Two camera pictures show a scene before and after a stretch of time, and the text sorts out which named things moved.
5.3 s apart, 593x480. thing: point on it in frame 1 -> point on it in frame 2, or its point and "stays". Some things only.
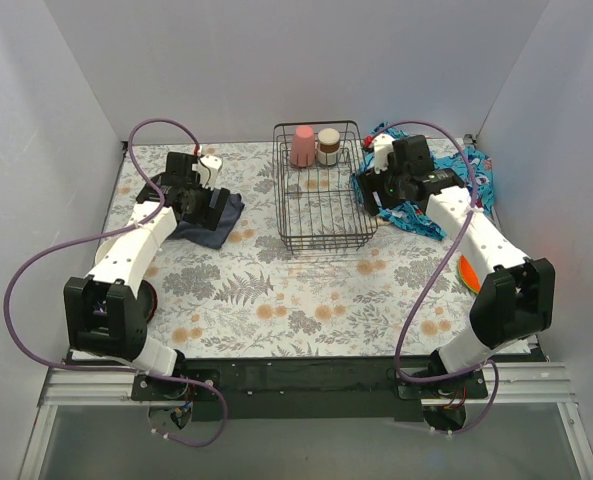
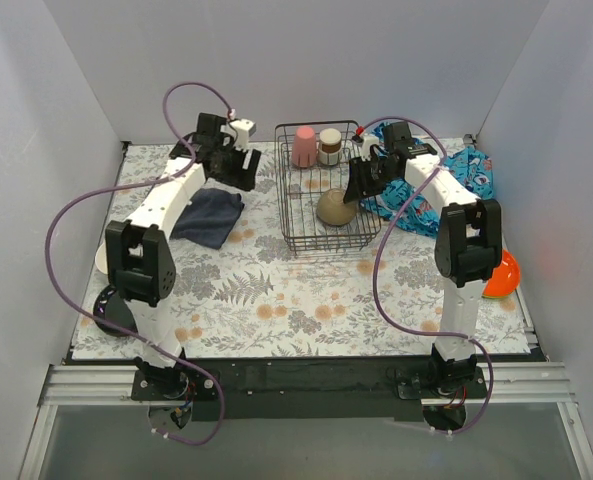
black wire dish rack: [322, 184] stays
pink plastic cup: [303, 149] stays
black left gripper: [215, 208] -> [243, 167]
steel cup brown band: [328, 147] stays
